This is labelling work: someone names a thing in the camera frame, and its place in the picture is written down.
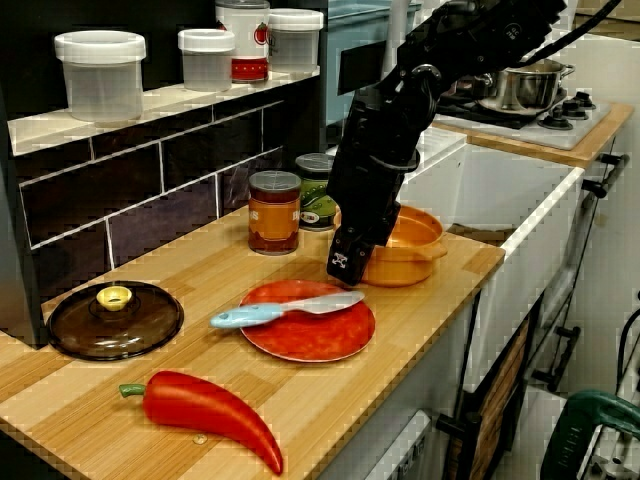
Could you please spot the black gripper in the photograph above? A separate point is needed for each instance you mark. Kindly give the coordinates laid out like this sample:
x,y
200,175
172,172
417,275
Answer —
x,y
370,195

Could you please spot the orange toy pot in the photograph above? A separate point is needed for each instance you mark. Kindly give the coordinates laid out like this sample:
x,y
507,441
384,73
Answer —
x,y
410,250

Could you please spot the green peas can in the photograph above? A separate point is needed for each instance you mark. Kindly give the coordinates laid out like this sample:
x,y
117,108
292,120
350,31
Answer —
x,y
312,200

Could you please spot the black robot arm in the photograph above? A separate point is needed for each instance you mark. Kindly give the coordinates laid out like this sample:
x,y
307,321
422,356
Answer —
x,y
475,40

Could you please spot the red round plate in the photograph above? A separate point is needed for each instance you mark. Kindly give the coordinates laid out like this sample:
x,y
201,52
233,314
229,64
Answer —
x,y
310,335

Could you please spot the brown beans can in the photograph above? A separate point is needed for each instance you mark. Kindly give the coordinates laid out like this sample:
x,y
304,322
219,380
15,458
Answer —
x,y
274,220

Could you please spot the white toy kitchen cabinet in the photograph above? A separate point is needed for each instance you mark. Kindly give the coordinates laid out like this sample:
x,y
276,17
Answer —
x,y
390,400

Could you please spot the white toy sink basin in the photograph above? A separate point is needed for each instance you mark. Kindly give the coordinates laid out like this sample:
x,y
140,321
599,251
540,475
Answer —
x,y
500,190

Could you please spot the grey dispenser panel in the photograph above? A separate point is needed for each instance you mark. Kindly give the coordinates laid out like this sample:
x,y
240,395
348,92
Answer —
x,y
410,450

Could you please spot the white toy stove top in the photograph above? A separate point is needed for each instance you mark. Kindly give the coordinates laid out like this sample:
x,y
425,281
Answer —
x,y
500,127

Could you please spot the wood framed oven door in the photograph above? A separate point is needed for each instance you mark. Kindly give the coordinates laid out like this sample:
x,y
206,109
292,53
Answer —
x,y
500,400

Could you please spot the dark tiled backsplash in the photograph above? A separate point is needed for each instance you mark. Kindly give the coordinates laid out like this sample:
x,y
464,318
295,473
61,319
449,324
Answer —
x,y
150,200

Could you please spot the red toy chili pepper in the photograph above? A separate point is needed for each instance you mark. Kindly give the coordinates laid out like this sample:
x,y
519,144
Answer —
x,y
200,410

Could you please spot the medium white lidded jar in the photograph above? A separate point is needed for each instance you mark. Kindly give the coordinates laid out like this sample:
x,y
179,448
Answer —
x,y
295,45

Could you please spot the grey toy faucet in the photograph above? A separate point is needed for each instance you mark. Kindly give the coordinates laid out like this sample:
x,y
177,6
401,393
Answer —
x,y
397,40

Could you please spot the light blue plastic bin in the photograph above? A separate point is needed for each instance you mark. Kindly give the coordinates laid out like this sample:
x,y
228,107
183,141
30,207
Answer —
x,y
360,30

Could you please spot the silver countertop screw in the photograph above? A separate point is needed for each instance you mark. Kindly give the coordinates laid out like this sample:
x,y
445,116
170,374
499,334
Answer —
x,y
200,439

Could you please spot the brown lid with yellow knob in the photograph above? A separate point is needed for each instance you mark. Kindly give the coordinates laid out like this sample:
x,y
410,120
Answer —
x,y
125,330

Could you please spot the red tomato can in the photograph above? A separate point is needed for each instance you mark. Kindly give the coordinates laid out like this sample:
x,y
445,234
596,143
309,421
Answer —
x,y
250,45

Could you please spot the small white lidded jar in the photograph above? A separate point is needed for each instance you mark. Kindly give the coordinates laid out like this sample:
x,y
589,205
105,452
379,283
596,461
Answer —
x,y
205,65

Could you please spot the steel cooking pot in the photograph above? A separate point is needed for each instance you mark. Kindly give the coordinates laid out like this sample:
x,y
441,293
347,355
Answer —
x,y
525,85

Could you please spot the green clamp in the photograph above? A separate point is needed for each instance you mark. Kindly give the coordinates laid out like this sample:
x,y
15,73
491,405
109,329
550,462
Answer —
x,y
575,425

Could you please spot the cream wall shelf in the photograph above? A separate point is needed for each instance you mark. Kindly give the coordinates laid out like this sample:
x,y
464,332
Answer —
x,y
150,110

